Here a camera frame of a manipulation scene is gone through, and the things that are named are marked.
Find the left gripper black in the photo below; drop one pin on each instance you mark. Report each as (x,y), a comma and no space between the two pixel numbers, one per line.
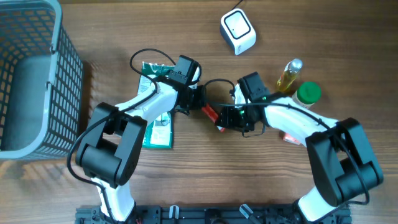
(198,99)

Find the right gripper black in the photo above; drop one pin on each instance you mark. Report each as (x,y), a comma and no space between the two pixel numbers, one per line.
(228,120)

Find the red white toothpaste box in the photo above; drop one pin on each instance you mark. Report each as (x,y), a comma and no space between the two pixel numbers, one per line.
(213,115)

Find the red white Kleenex tissue pack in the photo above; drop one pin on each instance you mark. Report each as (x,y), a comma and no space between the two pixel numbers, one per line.
(288,138)

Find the green white sponge package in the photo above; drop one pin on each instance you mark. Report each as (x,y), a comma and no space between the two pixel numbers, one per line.
(159,134)

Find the clear Vim dish soap bottle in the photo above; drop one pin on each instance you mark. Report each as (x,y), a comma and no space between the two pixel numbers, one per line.
(291,72)

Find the green lid white jar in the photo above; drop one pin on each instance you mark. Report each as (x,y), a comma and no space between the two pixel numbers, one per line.
(307,94)

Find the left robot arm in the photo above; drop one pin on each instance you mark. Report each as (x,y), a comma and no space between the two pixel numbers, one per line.
(109,149)

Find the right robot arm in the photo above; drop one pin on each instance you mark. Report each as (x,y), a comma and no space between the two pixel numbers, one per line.
(342,160)

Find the white barcode scanner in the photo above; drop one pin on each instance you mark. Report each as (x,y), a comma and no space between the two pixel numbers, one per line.
(237,31)

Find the grey plastic shopping basket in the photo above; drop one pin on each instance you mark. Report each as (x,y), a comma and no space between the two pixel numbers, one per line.
(41,82)

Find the black mounting rail base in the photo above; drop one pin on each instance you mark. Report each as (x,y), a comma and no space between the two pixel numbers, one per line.
(281,213)

